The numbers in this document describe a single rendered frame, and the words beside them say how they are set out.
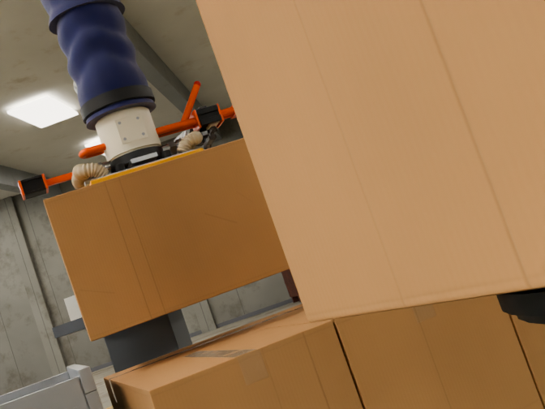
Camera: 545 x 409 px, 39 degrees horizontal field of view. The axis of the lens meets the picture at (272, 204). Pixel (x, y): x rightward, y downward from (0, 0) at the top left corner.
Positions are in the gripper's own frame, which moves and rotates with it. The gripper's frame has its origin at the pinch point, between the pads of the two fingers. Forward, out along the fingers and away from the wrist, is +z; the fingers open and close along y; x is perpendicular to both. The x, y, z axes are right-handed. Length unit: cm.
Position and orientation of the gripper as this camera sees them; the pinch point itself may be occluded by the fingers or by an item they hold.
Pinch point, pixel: (210, 118)
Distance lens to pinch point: 242.2
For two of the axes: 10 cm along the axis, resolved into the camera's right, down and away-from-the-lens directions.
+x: -9.0, 2.8, -3.4
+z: 2.9, -1.9, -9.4
